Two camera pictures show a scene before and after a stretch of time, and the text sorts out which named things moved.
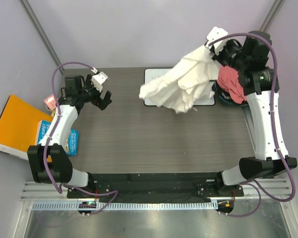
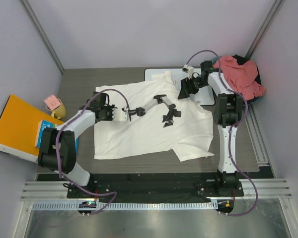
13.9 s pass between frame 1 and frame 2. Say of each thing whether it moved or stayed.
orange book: stayed
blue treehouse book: stayed
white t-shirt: moved
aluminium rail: stayed
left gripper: moved
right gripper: moved
